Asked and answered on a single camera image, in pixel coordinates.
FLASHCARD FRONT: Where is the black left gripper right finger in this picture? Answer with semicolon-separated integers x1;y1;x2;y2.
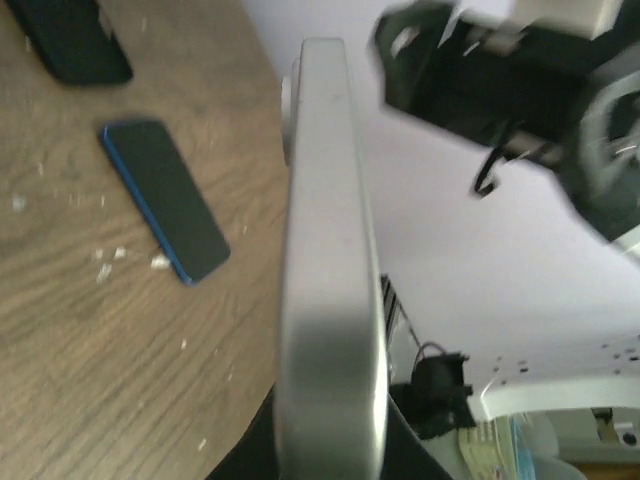
382;394;452;480

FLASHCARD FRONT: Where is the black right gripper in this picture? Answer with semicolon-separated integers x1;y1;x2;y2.
367;0;601;166

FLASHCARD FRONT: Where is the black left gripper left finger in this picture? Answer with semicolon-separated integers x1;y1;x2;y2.
205;388;280;480

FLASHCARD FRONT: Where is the white smartphone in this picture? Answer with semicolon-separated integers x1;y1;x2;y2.
274;38;388;479

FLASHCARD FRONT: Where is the blue smartphone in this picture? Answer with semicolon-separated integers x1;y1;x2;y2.
99;118;230;285

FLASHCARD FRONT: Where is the black phone case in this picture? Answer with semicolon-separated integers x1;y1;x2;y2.
7;0;134;87

